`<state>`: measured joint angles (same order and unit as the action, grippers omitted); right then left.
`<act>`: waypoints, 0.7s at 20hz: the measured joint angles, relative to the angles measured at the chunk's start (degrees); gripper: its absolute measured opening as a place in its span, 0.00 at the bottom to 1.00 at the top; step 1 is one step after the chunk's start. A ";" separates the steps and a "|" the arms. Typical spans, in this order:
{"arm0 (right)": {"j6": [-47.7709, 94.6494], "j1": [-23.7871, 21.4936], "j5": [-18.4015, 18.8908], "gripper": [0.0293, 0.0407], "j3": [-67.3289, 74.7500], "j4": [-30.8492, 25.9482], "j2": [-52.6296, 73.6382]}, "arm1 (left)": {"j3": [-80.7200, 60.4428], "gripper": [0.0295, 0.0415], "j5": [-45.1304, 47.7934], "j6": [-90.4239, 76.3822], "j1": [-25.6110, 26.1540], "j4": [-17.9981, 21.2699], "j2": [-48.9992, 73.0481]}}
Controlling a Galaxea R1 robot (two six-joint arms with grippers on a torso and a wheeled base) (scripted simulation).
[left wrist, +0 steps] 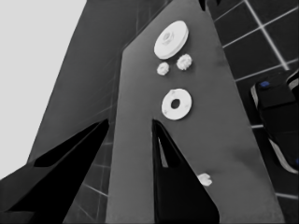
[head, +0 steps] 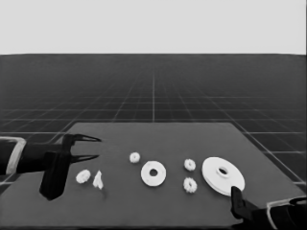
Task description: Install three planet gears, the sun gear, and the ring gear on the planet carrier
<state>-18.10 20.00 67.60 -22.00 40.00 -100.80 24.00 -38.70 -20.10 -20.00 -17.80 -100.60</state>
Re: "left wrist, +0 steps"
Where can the small white toothed gear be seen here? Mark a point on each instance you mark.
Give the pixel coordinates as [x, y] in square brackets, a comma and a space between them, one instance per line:
[160, 70]

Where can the larger white toothed gear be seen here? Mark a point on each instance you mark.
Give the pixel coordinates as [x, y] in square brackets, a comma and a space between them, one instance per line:
[180, 63]

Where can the large thick white disc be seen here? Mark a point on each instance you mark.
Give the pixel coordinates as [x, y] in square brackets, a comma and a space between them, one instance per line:
[166, 49]

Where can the small white T-shaped piece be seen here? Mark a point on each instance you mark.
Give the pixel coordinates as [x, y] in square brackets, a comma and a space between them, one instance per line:
[204, 179]

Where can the round white carrier with pins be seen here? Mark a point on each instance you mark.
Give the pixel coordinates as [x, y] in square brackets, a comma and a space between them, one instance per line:
[182, 112]

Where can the dark robot body block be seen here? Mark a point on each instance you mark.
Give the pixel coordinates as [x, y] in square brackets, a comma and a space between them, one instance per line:
[277, 124]

